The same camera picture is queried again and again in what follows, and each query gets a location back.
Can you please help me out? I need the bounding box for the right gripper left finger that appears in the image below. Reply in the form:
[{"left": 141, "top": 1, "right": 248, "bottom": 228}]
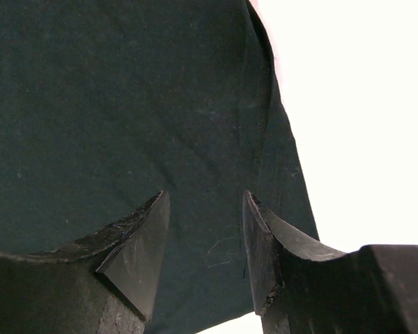
[{"left": 0, "top": 191, "right": 170, "bottom": 333}]

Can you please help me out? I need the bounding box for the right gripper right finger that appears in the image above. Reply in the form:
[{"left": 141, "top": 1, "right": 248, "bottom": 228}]
[{"left": 243, "top": 192, "right": 418, "bottom": 334}]

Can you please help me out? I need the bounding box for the black t shirt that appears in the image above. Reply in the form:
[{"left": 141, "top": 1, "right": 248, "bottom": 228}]
[{"left": 0, "top": 1, "right": 317, "bottom": 333}]

